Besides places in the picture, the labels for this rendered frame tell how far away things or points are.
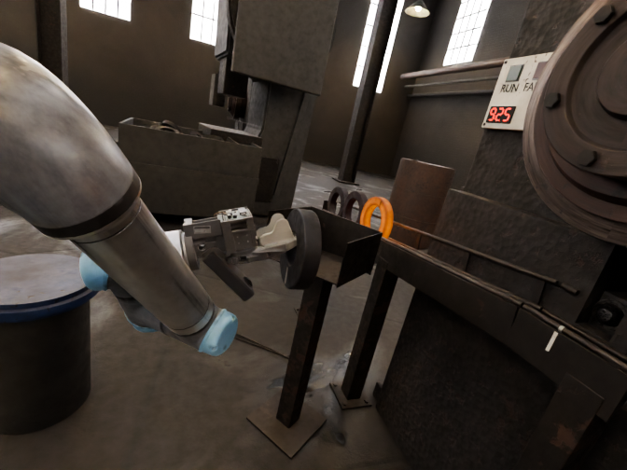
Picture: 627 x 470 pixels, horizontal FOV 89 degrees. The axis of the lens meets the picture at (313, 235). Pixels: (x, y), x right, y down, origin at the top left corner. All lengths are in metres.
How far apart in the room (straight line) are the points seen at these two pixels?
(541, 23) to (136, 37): 9.92
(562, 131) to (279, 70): 2.53
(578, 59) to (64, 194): 0.71
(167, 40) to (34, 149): 10.16
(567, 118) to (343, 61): 10.72
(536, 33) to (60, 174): 1.07
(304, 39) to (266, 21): 0.34
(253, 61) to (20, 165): 2.68
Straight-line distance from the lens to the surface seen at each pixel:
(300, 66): 3.07
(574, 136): 0.66
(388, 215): 1.18
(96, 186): 0.32
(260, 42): 2.96
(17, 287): 1.11
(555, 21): 1.10
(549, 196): 0.76
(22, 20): 11.07
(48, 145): 0.31
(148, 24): 10.53
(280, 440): 1.22
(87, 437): 1.27
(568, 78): 0.71
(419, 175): 3.45
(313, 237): 0.55
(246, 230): 0.55
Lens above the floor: 0.95
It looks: 17 degrees down
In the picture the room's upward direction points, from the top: 12 degrees clockwise
